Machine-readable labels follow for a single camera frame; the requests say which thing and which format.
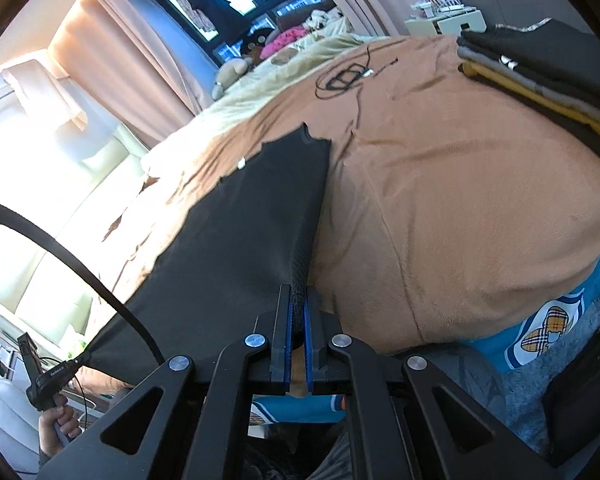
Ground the black t-shirt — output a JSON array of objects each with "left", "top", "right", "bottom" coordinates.
[{"left": 82, "top": 122, "right": 333, "bottom": 387}]

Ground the stack of folded clothes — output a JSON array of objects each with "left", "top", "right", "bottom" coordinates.
[{"left": 457, "top": 18, "right": 600, "bottom": 157}]

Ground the person's left hand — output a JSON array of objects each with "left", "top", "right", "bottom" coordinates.
[{"left": 38, "top": 394, "right": 82, "bottom": 458}]

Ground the brown bed cover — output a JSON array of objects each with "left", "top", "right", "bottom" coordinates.
[{"left": 102, "top": 36, "right": 600, "bottom": 354}]

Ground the blue patterned bed sheet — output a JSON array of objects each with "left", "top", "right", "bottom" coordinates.
[{"left": 250, "top": 258, "right": 600, "bottom": 427}]

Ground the beige teddy bear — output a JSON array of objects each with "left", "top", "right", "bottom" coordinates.
[{"left": 211, "top": 56, "right": 252, "bottom": 101}]

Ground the pink cloth on bed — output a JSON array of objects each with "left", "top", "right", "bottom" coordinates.
[{"left": 260, "top": 26, "right": 309, "bottom": 61}]

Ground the pink curtain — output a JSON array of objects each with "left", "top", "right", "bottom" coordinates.
[{"left": 48, "top": 0, "right": 212, "bottom": 148}]

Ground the white bedside cabinet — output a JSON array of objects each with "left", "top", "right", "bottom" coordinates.
[{"left": 405, "top": 6, "right": 486, "bottom": 37}]

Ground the thick black gripper cable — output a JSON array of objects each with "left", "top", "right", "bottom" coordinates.
[{"left": 0, "top": 195, "right": 168, "bottom": 366}]

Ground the coiled thin black cable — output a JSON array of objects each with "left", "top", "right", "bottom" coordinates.
[{"left": 313, "top": 41, "right": 401, "bottom": 137}]

